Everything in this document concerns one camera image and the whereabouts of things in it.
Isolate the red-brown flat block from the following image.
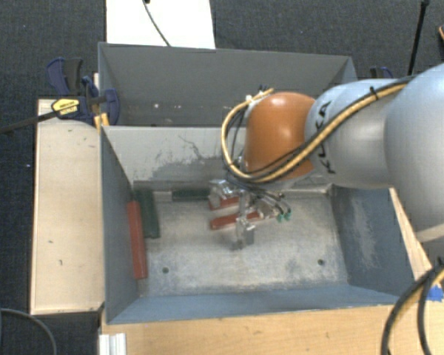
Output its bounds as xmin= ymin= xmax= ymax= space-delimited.
xmin=207 ymin=193 xmax=245 ymax=212
xmin=126 ymin=199 xmax=149 ymax=281
xmin=209 ymin=210 xmax=278 ymax=231

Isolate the grey metal bin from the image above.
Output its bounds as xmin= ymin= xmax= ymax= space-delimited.
xmin=97 ymin=41 xmax=417 ymax=326

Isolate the dark green flat block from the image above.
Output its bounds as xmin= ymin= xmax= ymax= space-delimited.
xmin=170 ymin=187 xmax=212 ymax=203
xmin=134 ymin=188 xmax=161 ymax=240

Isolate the pale wood flat board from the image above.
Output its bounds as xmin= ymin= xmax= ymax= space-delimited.
xmin=29 ymin=98 xmax=107 ymax=316

